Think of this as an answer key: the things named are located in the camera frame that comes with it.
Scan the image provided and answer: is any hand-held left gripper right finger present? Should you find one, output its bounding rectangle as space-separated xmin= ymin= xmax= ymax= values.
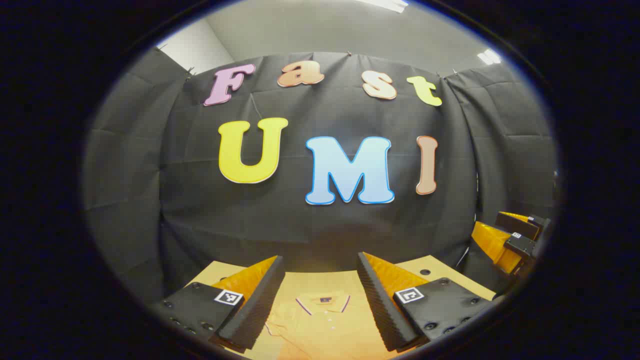
xmin=356 ymin=251 xmax=496 ymax=353

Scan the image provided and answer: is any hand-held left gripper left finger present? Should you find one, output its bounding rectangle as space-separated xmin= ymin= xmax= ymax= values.
xmin=149 ymin=255 xmax=287 ymax=355

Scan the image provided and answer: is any orange collared T-shirt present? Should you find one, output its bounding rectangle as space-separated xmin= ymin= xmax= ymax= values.
xmin=247 ymin=287 xmax=401 ymax=360

